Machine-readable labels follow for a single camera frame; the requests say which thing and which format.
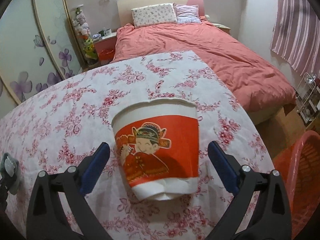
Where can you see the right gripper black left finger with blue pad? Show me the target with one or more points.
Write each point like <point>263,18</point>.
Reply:
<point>46,218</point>

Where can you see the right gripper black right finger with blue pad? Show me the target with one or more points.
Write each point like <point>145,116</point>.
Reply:
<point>271,217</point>

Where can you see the teal patterned sock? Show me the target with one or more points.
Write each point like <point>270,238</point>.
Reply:
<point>10,173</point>

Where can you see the red white paper noodle bowl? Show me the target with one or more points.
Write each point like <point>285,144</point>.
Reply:
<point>157,144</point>

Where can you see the red plastic laundry basket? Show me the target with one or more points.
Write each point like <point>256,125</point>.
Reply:
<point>299,168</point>

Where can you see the pink floral tablecloth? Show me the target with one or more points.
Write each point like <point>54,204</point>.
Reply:
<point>63,124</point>

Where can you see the salmon pink duvet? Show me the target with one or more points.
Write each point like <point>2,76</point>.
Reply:
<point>259,86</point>

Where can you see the glass wardrobe purple flowers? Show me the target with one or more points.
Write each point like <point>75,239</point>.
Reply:
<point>38,48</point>

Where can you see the yellow green plush toy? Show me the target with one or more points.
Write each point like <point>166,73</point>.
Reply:
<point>89,49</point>

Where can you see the pink left nightstand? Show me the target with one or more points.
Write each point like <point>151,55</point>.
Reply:
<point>106,48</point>

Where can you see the pink striped curtain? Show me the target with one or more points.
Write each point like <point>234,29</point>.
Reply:
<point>296,36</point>

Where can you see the right nightstand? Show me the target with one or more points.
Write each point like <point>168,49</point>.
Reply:
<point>222,27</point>

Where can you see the white green mug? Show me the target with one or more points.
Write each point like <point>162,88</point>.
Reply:
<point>107,32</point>

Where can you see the hanging plush toys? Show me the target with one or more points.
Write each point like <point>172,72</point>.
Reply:
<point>80,24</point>

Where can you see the striped purple pillow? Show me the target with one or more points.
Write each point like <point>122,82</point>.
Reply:
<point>187,13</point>

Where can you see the beige pink headboard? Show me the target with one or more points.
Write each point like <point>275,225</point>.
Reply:
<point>125,6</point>

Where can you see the floral white pillow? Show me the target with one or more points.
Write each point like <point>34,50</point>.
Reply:
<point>154,14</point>

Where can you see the white wire rack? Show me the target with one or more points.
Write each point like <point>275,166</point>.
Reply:
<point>307,97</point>

